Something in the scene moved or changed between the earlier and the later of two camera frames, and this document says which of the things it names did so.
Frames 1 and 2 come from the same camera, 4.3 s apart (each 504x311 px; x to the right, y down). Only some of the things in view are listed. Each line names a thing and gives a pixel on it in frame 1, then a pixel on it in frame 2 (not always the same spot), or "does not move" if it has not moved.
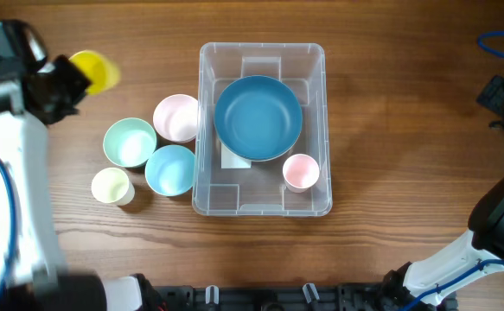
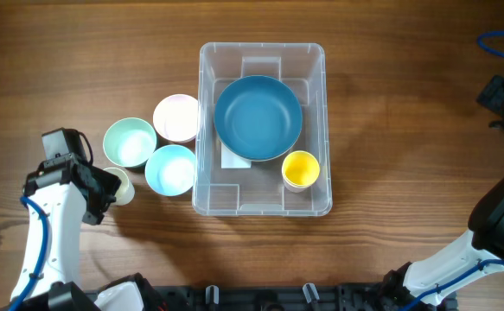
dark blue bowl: x=258 y=117 does not move
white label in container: x=231 y=160 does not move
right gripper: x=495 y=92 does not move
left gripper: x=79 y=81 → x=94 y=216
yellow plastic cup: x=102 y=73 → x=300 y=168
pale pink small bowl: x=175 y=118 does not move
